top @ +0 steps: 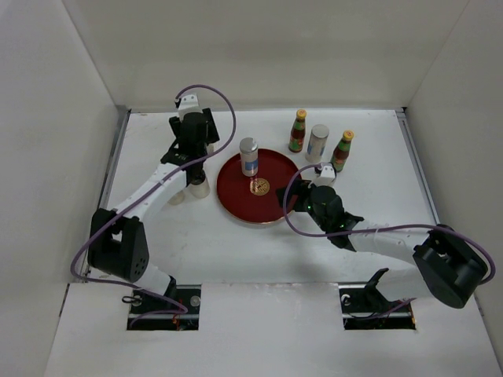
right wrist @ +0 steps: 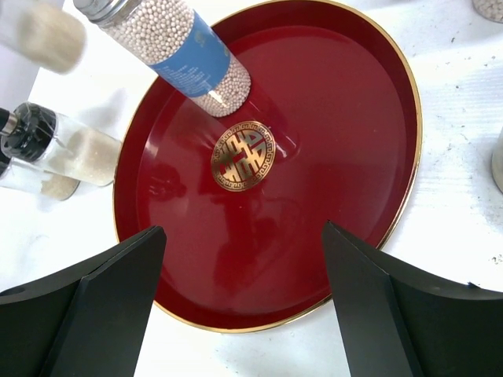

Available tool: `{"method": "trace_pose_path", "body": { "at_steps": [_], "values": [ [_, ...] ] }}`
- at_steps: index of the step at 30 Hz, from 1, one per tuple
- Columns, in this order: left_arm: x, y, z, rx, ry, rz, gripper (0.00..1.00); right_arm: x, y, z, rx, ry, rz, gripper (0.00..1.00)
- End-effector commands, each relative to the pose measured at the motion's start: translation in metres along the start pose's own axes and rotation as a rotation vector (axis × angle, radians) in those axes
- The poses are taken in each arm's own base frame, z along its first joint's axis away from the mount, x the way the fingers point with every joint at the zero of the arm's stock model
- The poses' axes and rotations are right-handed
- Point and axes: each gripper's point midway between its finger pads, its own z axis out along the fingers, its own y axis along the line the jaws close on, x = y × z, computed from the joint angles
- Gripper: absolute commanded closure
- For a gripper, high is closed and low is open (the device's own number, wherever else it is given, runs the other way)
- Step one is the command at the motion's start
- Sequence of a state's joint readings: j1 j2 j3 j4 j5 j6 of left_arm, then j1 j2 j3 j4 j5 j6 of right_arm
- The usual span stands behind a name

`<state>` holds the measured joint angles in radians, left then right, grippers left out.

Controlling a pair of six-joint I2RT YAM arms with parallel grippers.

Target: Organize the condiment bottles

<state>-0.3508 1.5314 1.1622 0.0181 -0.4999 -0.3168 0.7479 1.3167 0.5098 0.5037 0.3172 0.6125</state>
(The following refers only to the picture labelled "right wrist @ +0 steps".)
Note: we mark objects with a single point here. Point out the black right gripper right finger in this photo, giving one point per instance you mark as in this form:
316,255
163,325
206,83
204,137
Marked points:
398,320

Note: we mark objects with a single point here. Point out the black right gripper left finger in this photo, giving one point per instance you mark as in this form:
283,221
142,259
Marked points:
88,319

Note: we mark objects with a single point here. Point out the tall grinder clear cap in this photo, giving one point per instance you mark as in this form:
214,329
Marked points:
43,33

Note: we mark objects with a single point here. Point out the black lid jar right side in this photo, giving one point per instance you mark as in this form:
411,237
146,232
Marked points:
497,162

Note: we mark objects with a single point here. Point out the red round tray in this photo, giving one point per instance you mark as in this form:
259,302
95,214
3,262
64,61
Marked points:
331,131

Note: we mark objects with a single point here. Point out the wide jar black handle lid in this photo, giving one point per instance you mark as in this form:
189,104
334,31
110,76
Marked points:
25,178

